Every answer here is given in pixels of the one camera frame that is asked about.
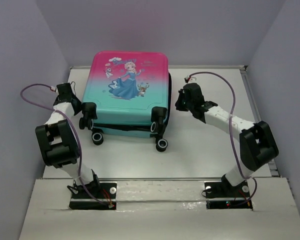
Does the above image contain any pink and teal suitcase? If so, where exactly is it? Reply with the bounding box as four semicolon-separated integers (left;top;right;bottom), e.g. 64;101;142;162
78;50;172;152

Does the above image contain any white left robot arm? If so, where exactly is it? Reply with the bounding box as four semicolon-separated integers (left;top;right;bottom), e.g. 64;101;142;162
35;83;101;198

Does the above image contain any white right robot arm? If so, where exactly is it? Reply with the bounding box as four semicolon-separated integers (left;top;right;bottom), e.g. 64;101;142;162
175;83;279;196

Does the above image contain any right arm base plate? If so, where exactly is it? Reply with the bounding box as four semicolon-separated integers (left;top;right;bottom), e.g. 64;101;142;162
201;181;253;210

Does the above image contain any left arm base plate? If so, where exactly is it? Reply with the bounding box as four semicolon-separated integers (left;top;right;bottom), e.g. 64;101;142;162
67;181;117;211

